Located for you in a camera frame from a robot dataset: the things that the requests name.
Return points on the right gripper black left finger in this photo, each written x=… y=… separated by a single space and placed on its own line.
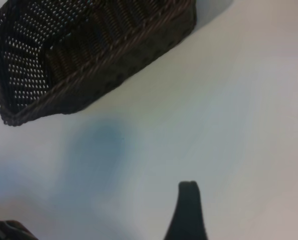
x=6 y=231

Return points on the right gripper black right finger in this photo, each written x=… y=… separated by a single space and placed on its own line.
x=188 y=215

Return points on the dark brown woven basket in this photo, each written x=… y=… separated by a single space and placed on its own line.
x=138 y=57

